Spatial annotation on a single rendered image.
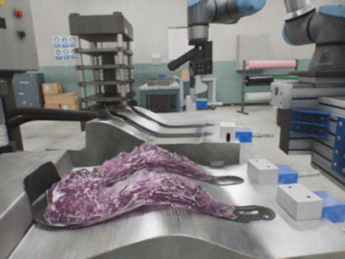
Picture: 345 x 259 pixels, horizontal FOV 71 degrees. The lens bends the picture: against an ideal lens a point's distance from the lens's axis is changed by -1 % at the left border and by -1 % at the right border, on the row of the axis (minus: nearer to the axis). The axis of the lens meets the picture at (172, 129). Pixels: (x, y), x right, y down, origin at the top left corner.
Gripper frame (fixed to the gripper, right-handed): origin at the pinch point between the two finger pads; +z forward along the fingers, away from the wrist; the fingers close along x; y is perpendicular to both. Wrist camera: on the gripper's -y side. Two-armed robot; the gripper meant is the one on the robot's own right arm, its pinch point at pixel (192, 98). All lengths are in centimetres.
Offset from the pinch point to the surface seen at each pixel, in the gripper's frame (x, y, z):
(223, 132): -31.7, 10.8, 4.7
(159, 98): 525, -141, 59
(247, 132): -31.3, 16.3, 4.8
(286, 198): -57, 19, 7
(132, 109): -16.8, -17.4, 1.6
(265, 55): 623, 130, -44
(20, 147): -1, -78, 21
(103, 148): -36.1, -18.7, 8.4
